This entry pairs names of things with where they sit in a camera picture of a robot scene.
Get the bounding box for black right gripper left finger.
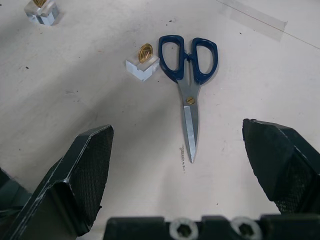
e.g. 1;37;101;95
0;124;115;240

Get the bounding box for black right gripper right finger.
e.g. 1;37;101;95
241;118;320;216

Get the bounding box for clear plastic cube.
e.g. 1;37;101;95
125;55;161;82
23;0;60;27

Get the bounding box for clear tape strip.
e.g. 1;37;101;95
228;3;288;43

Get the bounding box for blue handled scissors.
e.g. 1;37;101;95
157;34;219;165

